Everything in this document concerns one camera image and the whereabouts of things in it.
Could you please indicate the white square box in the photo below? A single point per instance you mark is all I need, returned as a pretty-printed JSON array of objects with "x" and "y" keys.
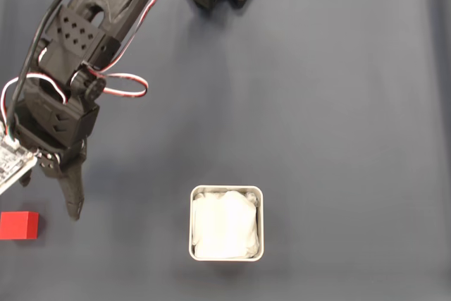
[{"x": 191, "y": 223}]

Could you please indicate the dark blue-grey mat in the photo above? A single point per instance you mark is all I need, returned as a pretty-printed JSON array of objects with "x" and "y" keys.
[{"x": 317, "y": 121}]

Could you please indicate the white camera circuit board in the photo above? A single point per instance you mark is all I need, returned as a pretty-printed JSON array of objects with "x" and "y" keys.
[{"x": 10, "y": 163}]

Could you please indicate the white crumpled cloth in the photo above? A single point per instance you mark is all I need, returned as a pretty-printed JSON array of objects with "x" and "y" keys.
[{"x": 225, "y": 225}]

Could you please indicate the red cube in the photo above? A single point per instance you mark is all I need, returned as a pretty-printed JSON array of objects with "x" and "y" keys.
[{"x": 17, "y": 225}]

